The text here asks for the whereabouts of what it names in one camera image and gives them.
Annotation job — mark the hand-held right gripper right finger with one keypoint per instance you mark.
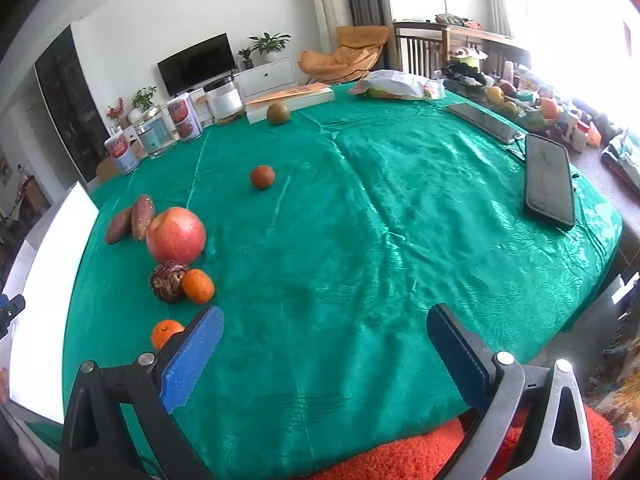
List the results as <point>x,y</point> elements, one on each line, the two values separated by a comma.
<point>457,355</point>

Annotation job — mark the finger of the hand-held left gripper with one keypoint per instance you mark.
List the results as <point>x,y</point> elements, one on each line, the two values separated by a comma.
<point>14,306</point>

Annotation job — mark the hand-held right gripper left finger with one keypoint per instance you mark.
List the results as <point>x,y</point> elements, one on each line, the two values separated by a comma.
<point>192,360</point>

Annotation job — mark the small orange tangerine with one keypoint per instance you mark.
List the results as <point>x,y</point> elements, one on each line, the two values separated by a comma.
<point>198,286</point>
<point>165,332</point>

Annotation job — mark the white cardboard box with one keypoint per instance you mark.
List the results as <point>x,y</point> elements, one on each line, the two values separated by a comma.
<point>50,285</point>

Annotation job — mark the dark brown taro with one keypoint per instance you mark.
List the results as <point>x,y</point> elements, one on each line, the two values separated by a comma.
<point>169,282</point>

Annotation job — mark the red apple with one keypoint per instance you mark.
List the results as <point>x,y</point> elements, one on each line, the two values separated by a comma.
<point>175,235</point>

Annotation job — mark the reddish brown sweet potato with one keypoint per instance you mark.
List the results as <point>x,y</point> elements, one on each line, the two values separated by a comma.
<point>142,216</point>
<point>118,225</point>

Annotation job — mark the dark reddish orange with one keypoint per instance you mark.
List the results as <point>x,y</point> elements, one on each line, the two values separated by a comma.
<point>262,176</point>

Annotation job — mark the wooden dining chair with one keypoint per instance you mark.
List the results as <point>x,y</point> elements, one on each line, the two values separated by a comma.
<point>32,197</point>

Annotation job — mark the orange fuzzy cushion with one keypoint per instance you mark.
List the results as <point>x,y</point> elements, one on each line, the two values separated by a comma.
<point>400,455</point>

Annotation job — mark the green tablecloth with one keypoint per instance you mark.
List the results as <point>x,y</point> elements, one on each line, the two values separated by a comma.
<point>375,260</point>

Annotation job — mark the colourful patterned rug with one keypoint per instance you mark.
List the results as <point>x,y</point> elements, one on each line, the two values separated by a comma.
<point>617,380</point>

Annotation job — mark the white can red blue label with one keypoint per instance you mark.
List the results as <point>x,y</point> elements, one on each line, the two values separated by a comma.
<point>122,152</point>

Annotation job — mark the black glass cabinet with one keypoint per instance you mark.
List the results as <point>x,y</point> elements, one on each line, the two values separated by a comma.
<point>70,105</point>

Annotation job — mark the red berry branch plant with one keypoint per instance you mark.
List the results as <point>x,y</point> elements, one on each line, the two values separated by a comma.
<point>116,110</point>

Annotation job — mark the green plant in white vase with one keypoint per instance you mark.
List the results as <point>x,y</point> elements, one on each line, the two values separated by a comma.
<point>144,100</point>

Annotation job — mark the folded clothes pile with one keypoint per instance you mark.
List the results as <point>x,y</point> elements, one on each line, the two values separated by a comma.
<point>625,160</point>

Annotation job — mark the brownish green round fruit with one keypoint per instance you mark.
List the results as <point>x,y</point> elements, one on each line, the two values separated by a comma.
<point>278,113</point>

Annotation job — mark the clear jar black lid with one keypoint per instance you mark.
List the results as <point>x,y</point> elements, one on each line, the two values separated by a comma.
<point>224,100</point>

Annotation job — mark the clutter of toys and bottles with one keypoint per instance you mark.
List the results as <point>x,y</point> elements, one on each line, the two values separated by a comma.
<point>530,100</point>

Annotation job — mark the white plastic bag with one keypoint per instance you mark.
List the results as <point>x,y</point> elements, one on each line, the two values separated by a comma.
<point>400,84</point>

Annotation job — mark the flat yellow white box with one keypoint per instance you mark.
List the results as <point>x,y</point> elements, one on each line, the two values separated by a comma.
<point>290,100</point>

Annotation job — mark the white television cabinet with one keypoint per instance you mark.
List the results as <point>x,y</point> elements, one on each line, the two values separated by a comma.
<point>265,77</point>

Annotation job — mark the black flat television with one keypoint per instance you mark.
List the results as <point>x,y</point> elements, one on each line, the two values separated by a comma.
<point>197,62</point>

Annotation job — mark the small green potted plant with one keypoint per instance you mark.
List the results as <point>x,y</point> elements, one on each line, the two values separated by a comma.
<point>245,56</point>

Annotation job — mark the wooden bench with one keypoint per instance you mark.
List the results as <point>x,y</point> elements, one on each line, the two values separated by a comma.
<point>430,42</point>

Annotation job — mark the orange lounge chair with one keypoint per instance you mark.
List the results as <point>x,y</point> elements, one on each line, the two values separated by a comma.
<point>350,50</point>

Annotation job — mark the large green potted plant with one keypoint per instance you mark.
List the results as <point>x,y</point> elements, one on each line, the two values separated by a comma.
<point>270,42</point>

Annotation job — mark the beige patterned curtain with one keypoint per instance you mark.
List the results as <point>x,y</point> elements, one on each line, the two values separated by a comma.
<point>327,0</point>

